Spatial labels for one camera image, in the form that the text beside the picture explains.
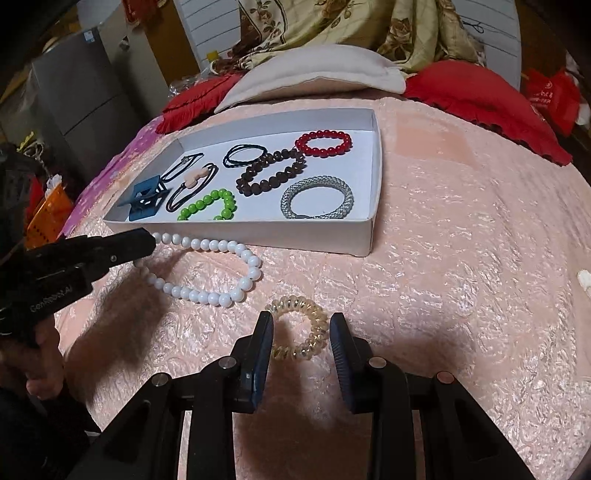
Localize person's left hand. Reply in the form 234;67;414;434
0;318;65;395

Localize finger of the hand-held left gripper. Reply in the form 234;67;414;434
25;227;156;278

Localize orange plastic basket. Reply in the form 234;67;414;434
25;187;73;250

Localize white bead necklace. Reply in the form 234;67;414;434
134;232;263;309

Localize green bead bracelet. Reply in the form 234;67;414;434
177;188;237;222

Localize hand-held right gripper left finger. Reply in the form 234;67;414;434
90;310;275;480

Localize red shopping bag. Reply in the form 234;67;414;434
526;67;583;137

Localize black hair tie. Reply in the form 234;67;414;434
161;151;205;186

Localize brown bead bracelet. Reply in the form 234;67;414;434
235;148;307;197

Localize dark braided hair tie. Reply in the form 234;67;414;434
224;143;269;169

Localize red bead bracelet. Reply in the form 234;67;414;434
295;130;353;159

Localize pink plush blanket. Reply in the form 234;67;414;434
53;88;591;480

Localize floral checked quilt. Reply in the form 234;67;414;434
210;0;485;75

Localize purple floral blanket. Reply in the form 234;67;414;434
62;115;182;237

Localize pink bow hair tie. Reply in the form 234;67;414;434
166;162;219;213

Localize red ruffled round cushion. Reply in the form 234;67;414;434
157;74;243;134

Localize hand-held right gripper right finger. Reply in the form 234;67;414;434
329;312;536;480

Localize silver mesh bracelet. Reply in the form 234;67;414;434
280;176;353;220

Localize clear plastic bag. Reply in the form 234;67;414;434
168;76;205;99

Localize yellow spiral hair tie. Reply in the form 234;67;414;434
267;295;329;362

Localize blue hair claw clip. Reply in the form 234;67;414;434
116;175;174;223

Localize grey refrigerator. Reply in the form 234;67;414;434
31;25;155;160

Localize white cardboard box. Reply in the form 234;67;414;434
102;108;384;258

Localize white pillow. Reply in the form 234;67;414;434
215;45;407;114

